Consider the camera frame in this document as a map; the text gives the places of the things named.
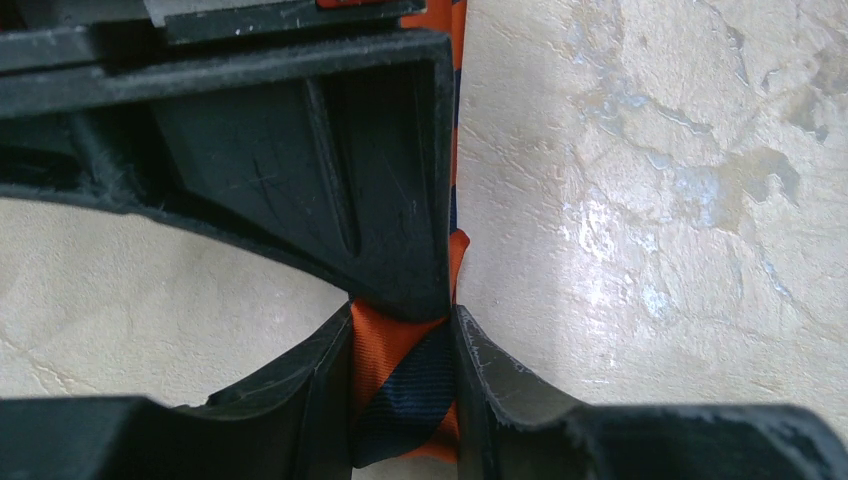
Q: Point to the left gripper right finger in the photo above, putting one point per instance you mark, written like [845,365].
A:
[515,425]

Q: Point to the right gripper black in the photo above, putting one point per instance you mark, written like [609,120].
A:
[331,154]

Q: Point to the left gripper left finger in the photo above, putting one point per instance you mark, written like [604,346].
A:
[287,420]

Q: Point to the orange navy striped tie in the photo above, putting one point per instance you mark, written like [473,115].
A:
[403,384]

